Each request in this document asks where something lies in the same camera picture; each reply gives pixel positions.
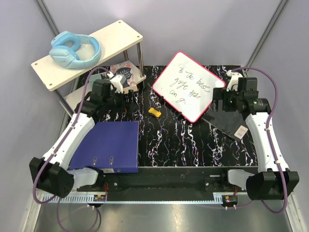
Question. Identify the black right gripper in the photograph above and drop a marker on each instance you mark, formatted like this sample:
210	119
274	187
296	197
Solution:
221	93

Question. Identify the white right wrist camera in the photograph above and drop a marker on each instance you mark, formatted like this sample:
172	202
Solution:
233	81

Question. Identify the slotted cable duct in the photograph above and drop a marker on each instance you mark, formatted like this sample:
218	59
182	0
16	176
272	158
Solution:
140	198

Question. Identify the Little Women book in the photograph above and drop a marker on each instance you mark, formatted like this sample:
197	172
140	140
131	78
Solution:
126	69

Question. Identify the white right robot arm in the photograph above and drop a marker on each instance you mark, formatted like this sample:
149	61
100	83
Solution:
274	180

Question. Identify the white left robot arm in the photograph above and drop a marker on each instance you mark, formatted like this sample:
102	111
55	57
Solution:
52	172

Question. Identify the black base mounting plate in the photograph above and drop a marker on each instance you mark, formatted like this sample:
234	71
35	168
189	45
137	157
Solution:
179	182

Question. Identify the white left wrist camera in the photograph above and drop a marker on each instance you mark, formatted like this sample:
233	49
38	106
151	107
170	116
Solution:
116	82

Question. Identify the light blue headphones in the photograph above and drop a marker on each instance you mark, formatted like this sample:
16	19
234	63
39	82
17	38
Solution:
65	45

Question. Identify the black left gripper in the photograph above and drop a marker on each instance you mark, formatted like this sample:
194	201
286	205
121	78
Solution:
132	105

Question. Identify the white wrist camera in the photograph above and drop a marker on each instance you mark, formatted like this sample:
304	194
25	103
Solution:
116	82
233	81

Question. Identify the white two-tier shelf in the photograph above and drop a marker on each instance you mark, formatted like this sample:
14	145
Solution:
114	39

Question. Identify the black notebook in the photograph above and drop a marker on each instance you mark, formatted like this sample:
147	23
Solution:
229	123

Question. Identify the blue ring binder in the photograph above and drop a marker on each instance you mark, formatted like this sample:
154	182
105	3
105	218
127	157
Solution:
110	146

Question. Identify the yellow whiteboard eraser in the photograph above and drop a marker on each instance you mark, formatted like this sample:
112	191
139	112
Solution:
154	112

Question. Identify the pink framed whiteboard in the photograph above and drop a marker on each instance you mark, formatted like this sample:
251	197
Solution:
187	86

